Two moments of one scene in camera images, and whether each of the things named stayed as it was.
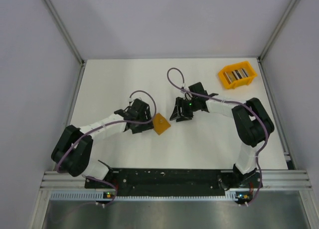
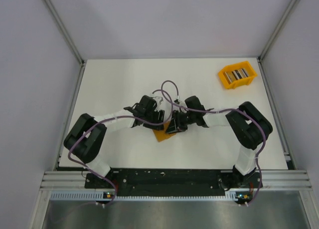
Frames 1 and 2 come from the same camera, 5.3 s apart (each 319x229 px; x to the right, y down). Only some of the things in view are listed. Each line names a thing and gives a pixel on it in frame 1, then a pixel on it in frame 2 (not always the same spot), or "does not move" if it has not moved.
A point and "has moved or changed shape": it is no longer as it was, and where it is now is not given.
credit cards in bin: (232, 76) does not move
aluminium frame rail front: (293, 179) does not move
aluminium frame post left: (61, 25) does not move
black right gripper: (177, 114) -> (180, 126)
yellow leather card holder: (160, 123) has moved or changed shape
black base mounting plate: (156, 182) does not move
